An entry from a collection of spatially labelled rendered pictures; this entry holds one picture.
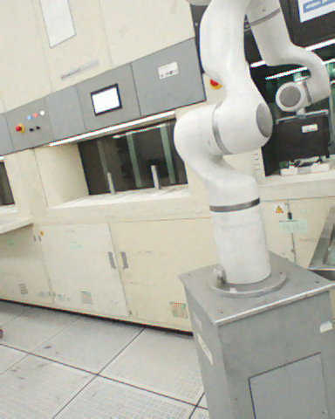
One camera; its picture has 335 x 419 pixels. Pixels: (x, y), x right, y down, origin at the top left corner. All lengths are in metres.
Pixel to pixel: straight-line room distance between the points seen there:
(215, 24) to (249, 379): 0.76
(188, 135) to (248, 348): 0.47
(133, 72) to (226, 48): 1.02
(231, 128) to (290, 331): 0.44
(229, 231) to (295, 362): 0.31
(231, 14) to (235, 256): 0.53
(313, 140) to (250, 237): 0.94
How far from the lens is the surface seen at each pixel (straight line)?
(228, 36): 0.79
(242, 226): 0.73
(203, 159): 0.75
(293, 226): 1.50
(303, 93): 1.09
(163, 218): 1.74
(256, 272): 0.77
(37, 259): 2.66
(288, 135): 1.63
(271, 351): 0.78
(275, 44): 1.06
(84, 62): 1.98
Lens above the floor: 1.11
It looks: 9 degrees down
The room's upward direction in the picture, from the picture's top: 11 degrees counter-clockwise
